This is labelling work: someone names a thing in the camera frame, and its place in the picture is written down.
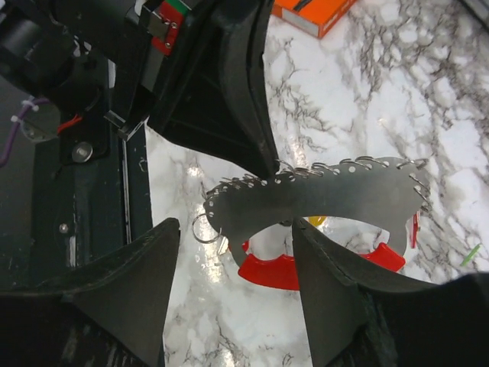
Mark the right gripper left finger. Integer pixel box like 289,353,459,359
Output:
1,218,180,366

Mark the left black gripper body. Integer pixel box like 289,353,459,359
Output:
1,1,214,164

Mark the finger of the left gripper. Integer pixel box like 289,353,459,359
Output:
147,1,278,177

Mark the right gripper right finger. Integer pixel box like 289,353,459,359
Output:
292,219,488,366

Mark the metal key organizer red handle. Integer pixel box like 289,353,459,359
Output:
202,156,431,291

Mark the red key tag on organizer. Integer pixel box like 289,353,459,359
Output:
409,212,419,248

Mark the yellow key cap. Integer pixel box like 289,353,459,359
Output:
308,216,327,227

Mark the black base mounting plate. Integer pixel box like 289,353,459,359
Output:
1,81,153,290

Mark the orange Gillette razor package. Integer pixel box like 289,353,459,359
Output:
271,0,357,39

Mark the green key tag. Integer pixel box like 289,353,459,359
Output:
460,244,481,267

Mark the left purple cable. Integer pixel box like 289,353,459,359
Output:
0,97,50,169

